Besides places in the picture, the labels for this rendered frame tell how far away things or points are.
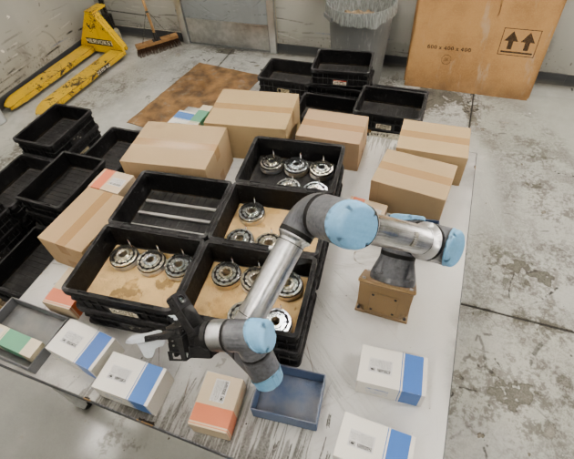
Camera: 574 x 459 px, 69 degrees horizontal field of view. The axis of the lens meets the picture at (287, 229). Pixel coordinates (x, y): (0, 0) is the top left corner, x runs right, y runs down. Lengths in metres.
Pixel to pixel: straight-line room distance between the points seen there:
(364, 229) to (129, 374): 0.87
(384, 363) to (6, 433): 1.85
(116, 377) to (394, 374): 0.86
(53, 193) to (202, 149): 1.06
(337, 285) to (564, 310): 1.44
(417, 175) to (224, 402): 1.13
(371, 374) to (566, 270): 1.75
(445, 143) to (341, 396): 1.17
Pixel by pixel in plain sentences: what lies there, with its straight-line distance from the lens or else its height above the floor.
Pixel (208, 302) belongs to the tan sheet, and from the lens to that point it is 1.46.
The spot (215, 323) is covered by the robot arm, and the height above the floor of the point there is 1.19.
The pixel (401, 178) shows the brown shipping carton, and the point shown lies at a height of 0.86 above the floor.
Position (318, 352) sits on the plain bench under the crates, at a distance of 1.47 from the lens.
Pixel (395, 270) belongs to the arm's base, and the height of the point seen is 0.92.
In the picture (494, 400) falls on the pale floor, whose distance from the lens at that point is 2.30.
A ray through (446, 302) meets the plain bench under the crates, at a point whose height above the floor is 0.70.
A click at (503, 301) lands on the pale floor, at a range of 2.58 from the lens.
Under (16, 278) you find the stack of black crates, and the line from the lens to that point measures 2.67.
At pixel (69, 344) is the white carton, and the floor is 0.79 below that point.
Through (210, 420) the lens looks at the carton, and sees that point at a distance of 1.35.
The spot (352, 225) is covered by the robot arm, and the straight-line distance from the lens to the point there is 0.97.
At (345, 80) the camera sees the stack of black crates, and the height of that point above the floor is 0.54.
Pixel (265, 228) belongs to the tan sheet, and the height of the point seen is 0.83.
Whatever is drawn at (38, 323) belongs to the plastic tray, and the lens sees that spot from 1.83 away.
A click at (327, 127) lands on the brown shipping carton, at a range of 2.02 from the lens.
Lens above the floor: 2.04
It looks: 49 degrees down
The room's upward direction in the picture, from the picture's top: 5 degrees counter-clockwise
